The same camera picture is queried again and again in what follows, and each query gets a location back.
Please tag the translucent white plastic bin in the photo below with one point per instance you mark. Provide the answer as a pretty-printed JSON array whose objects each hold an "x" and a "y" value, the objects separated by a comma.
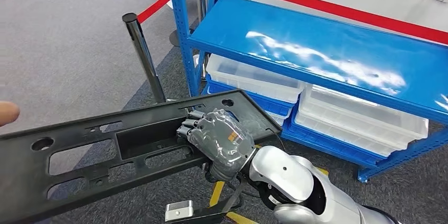
[
  {"x": 350, "y": 138},
  {"x": 252, "y": 79},
  {"x": 367, "y": 121},
  {"x": 278, "y": 118}
]

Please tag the person's hand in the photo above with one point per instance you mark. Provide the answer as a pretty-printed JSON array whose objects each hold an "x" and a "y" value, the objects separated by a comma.
[{"x": 7, "y": 114}]

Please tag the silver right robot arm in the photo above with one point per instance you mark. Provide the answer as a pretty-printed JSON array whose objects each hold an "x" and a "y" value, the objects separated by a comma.
[{"x": 280, "y": 173}]

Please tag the blue plastic bin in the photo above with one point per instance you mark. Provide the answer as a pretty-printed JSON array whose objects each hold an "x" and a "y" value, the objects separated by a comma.
[
  {"x": 315, "y": 145},
  {"x": 276, "y": 105}
]

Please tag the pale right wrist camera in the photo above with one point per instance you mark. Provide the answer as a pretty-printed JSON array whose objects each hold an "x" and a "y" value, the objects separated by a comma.
[{"x": 178, "y": 212}]

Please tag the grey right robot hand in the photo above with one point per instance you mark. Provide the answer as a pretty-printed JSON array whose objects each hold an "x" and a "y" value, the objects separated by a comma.
[{"x": 224, "y": 142}]

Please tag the blue metal shelf rack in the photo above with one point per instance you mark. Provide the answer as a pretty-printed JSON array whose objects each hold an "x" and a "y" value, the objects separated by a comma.
[{"x": 280, "y": 30}]

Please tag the black plastic bracket panel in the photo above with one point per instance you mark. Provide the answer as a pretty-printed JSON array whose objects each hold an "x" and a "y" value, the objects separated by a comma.
[{"x": 17, "y": 170}]

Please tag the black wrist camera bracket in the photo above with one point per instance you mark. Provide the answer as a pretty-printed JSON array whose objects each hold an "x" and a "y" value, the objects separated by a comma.
[{"x": 224, "y": 205}]

